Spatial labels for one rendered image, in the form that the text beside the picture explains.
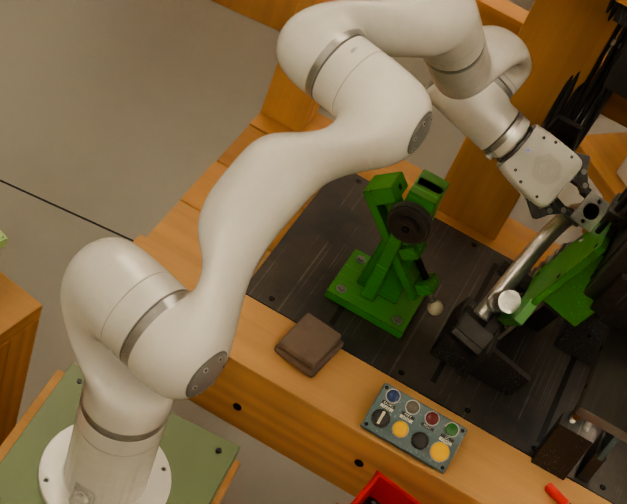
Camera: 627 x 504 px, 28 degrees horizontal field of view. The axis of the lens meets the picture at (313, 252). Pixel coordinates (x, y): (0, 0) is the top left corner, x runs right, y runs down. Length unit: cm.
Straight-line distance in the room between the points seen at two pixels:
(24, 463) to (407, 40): 80
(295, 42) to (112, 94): 231
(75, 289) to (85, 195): 195
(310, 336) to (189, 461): 31
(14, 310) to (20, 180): 139
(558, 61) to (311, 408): 73
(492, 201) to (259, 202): 96
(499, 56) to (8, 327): 90
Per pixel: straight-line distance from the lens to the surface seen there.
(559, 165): 200
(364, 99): 151
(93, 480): 176
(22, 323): 214
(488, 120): 195
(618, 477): 216
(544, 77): 223
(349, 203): 234
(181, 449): 190
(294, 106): 245
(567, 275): 196
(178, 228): 220
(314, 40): 155
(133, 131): 372
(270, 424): 207
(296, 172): 151
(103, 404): 163
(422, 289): 212
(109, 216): 345
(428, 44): 160
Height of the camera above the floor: 241
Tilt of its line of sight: 43 degrees down
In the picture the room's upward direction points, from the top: 23 degrees clockwise
